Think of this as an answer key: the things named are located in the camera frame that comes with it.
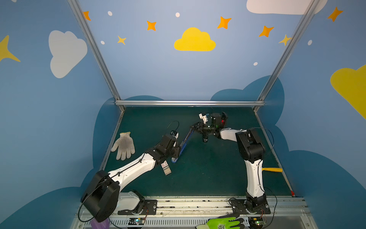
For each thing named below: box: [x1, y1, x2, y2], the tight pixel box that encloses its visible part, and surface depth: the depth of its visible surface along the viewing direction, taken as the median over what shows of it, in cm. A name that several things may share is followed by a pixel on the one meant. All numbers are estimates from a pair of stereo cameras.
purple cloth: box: [90, 217, 111, 229], surface depth 70 cm
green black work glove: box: [195, 212, 245, 229], surface depth 70 cm
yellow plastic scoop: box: [261, 167, 284, 173], surface depth 88 cm
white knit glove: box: [111, 131, 136, 161], surface depth 100 cm
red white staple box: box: [160, 159, 172, 176], surface depth 90 cm
